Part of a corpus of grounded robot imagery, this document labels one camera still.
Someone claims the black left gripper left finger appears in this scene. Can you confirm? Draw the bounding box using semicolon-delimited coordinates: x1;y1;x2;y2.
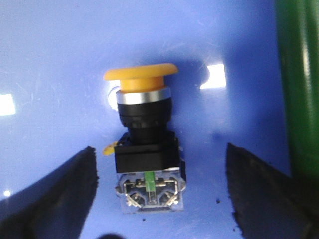
0;146;98;239

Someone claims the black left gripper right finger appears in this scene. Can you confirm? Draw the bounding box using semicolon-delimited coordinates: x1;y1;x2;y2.
226;143;319;239

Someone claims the yellow mushroom push button switch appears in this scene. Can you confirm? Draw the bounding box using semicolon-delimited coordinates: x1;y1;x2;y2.
103;63;186;214

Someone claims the blue plastic tray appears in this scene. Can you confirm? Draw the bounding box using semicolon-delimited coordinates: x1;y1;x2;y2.
0;0;290;239

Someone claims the green conveyor belt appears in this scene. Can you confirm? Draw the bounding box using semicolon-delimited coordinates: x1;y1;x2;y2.
275;0;319;188

